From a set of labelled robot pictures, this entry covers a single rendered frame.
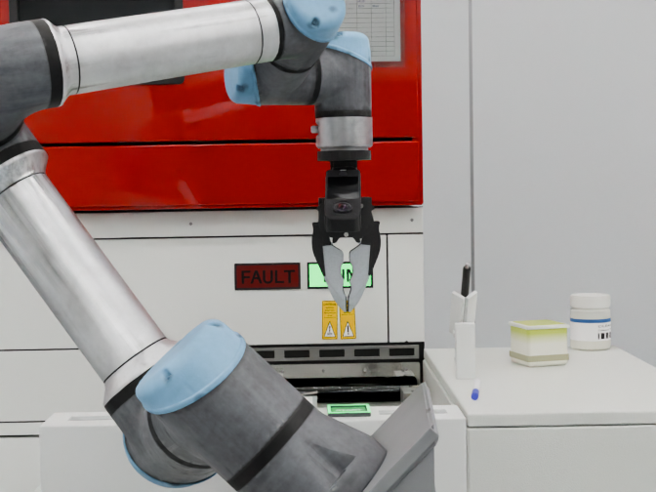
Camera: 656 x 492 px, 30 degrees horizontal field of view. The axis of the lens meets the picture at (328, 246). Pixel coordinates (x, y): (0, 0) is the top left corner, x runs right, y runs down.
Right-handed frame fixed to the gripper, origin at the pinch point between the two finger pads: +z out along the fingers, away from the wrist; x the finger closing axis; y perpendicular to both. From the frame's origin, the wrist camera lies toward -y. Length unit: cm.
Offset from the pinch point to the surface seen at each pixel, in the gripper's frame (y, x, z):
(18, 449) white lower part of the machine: 58, 58, 31
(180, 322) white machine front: 58, 28, 9
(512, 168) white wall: 207, -56, -19
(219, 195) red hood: 54, 20, -14
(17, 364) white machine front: 59, 58, 16
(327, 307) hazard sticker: 58, 2, 7
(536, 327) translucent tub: 33.4, -31.0, 7.9
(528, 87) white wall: 207, -61, -43
